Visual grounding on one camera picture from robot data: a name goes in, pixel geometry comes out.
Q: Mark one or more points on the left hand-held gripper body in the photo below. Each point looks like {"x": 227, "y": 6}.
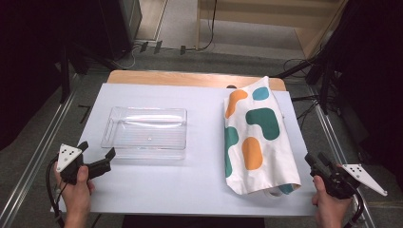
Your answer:
{"x": 68, "y": 156}

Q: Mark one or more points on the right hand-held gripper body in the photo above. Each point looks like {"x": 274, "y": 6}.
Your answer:
{"x": 339, "y": 183}

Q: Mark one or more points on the white tote bag coloured shapes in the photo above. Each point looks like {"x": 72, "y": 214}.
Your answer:
{"x": 269, "y": 148}

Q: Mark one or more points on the person's right hand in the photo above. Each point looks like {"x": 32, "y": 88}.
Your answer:
{"x": 329, "y": 205}

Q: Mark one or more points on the person's left hand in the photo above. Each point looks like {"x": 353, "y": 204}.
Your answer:
{"x": 76, "y": 193}

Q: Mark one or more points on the clear plastic tray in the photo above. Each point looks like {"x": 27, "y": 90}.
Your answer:
{"x": 144, "y": 133}

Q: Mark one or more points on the white table sheet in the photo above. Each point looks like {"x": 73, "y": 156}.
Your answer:
{"x": 158, "y": 190}

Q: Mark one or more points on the black tripod stand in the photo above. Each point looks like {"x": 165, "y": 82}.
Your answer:
{"x": 324, "y": 85}

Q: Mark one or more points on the black metal stand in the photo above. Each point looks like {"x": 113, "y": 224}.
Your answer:
{"x": 65, "y": 76}

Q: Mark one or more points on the black curtain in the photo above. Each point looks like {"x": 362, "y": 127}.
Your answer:
{"x": 25, "y": 63}
{"x": 374, "y": 79}

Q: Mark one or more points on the black cabinet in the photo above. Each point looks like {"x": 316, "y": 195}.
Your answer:
{"x": 118, "y": 28}

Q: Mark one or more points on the aluminium floor rail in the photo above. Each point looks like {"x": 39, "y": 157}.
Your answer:
{"x": 31, "y": 161}
{"x": 335, "y": 148}

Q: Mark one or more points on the light wooden frame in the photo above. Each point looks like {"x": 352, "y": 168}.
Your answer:
{"x": 253, "y": 14}

